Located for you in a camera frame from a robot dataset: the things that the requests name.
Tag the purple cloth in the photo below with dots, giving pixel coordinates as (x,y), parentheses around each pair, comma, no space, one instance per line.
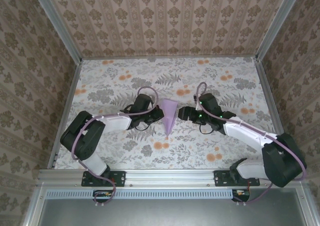
(169,110)

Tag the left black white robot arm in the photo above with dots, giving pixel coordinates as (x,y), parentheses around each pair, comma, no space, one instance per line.
(87,140)

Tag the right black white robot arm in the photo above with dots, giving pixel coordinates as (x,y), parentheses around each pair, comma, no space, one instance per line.
(282,161)

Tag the floral table cover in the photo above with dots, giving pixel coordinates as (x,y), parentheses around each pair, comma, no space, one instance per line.
(175,68)

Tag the black connector board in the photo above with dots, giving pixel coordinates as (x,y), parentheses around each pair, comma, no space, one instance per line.
(102,195)
(241,195)

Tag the grey metal panel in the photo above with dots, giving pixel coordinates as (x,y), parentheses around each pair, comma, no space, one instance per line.
(162,213)

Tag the thin aluminium cross rail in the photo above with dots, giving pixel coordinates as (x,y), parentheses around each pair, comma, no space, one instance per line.
(170,58)

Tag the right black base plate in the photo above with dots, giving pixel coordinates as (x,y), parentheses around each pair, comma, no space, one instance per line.
(220,178)

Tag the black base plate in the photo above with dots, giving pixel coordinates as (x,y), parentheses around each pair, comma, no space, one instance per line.
(220,178)
(120,178)

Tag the wide aluminium base rail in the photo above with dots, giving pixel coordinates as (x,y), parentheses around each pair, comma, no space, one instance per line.
(170,177)

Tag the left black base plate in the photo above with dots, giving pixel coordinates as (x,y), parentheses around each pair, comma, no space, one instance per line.
(120,178)

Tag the aluminium side rail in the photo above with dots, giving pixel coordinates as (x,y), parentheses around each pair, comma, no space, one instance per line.
(64,113)
(275,110)

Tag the aluminium corner post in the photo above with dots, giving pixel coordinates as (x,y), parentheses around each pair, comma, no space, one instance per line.
(275,28)
(61,28)

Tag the aluminium lower frame bar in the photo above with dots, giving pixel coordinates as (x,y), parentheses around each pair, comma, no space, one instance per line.
(35,206)
(303,206)

